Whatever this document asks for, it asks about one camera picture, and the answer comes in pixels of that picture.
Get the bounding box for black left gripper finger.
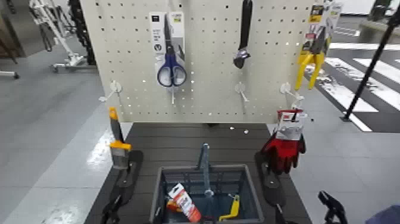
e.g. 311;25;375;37
100;194;123;224

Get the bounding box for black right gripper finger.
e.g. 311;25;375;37
317;190;349;224
274;204;298;224

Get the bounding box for gray plastic crate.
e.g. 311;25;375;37
149;164;265;224

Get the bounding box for black pegboard foot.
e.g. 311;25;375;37
109;150;145;208
254;151;287;208

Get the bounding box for red black gloves with card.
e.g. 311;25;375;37
261;108;308;175

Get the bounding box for red white packaged item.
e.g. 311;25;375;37
166;182;202;223

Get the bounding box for black tripod pole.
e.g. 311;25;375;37
340;6;400;122

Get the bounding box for yellow pliers on card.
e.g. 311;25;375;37
294;1;344;91

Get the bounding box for beige pegboard panel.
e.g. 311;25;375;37
79;0;316;125

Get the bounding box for white leg with caster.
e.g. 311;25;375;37
0;70;20;80

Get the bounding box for blue scissors on card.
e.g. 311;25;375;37
149;11;188;88

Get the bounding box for black rack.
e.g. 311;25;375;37
68;0;96;66

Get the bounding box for gray low bench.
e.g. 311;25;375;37
358;0;400;44

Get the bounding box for black adjustable wrench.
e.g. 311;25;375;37
232;0;253;70

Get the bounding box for white wheeled stand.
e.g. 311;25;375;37
29;0;92;73

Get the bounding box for brown wooden furniture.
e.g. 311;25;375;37
0;0;26;58

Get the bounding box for yellow handled tool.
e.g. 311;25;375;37
218;194;240;222

